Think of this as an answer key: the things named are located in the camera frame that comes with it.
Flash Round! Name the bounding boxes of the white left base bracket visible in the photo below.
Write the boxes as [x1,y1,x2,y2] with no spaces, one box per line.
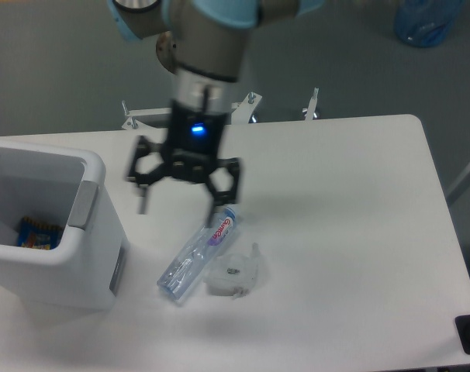
[121,100,171,130]

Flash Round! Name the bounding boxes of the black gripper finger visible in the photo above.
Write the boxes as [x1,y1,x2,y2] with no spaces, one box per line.
[204,157,243,227]
[125,135,168,214]

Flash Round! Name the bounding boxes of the white middle base bracket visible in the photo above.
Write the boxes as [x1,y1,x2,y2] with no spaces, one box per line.
[230,91,263,125]

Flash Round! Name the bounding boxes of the clear plastic water bottle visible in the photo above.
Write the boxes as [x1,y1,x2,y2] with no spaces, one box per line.
[157,205,238,304]

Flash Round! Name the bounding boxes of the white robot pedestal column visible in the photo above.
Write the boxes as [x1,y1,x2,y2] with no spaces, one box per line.
[155,31,178,74]

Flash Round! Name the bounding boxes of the white push-top trash can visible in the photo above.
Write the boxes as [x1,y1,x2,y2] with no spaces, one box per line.
[0,139,128,309]

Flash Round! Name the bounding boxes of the translucent plastic pump part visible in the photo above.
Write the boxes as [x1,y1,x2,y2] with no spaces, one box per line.
[204,243,261,298]

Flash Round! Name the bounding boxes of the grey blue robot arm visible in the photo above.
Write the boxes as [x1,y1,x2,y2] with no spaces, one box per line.
[107,1,323,226]

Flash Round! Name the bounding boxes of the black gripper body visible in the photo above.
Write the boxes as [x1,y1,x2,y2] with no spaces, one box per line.
[161,101,229,184]

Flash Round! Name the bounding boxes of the blue snack wrapper in bin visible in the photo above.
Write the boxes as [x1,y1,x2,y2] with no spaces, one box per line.
[17,216,64,250]

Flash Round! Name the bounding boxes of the white frame at right edge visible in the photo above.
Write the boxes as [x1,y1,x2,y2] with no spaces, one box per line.
[445,161,470,207]

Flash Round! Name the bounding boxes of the white base bracket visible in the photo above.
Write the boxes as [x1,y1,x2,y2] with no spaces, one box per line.
[302,88,321,121]
[230,91,263,125]
[121,100,171,130]

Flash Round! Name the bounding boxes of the white right base bracket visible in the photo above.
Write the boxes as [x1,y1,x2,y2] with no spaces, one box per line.
[302,88,321,121]

